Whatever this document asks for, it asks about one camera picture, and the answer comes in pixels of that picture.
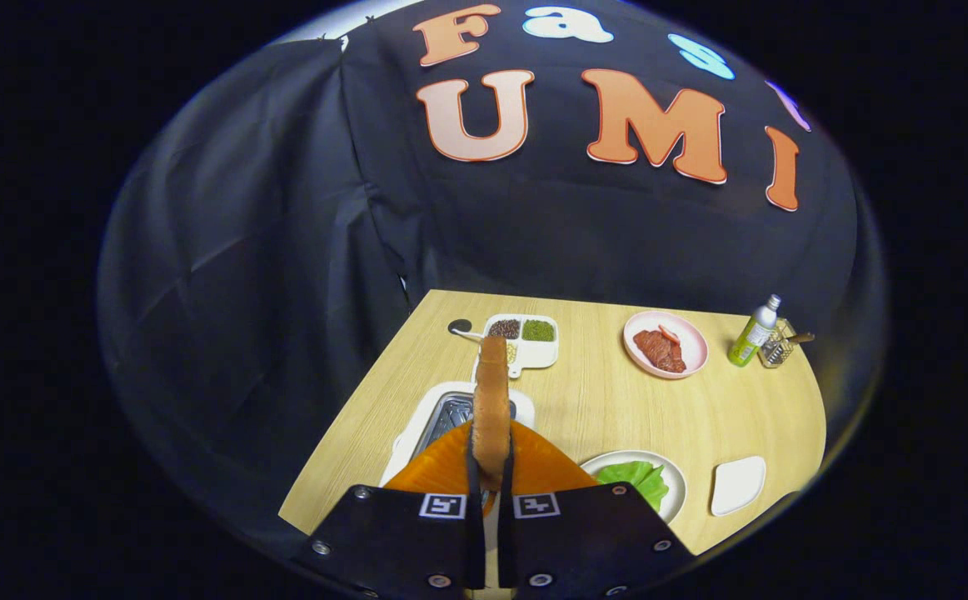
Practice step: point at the pink plate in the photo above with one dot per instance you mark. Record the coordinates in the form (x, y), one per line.
(694, 346)

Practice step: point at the silver bottle green label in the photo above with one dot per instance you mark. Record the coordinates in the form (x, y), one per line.
(750, 337)

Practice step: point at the black backdrop cloth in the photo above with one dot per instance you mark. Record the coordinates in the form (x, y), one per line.
(284, 250)

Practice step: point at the white toaster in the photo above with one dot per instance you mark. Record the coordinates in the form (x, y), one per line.
(407, 437)

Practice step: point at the pink bacon strip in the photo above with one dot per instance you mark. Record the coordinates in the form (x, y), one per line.
(670, 334)

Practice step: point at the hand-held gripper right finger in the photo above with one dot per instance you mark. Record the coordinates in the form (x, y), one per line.
(506, 500)

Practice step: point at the white round plate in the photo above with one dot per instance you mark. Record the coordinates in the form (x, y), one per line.
(676, 492)

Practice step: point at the white square plate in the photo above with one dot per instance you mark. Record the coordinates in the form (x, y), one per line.
(738, 486)

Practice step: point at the green lettuce leaf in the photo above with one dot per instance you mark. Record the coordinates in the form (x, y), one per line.
(630, 475)

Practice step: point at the green beans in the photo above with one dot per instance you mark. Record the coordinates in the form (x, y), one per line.
(538, 330)

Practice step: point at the pale beans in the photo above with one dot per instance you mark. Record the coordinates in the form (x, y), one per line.
(511, 354)

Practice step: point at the dark brown beans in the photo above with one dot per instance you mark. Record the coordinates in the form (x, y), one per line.
(503, 328)

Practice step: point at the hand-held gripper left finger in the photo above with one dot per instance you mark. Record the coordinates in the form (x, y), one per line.
(473, 479)

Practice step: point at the brown crust bread slice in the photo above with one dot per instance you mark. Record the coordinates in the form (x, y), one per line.
(492, 400)

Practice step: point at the brown meat piece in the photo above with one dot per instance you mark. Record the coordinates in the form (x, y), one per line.
(659, 352)

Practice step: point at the white divided condiment dish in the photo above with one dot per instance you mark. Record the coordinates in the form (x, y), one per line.
(538, 354)

